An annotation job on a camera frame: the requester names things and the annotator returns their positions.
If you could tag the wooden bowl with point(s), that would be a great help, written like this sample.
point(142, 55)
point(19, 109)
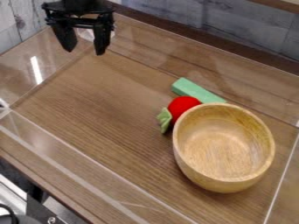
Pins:
point(224, 147)

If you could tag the clear acrylic enclosure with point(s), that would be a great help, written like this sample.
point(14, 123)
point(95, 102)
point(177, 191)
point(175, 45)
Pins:
point(81, 132)

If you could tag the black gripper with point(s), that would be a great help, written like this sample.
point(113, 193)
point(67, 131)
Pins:
point(66, 14)

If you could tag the black metal bracket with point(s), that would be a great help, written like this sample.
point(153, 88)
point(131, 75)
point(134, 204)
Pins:
point(41, 213)

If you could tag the red plush fruit green leaves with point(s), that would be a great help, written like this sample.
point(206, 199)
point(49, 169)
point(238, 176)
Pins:
point(171, 113)

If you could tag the green rectangular block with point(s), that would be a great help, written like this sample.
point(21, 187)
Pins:
point(186, 88)

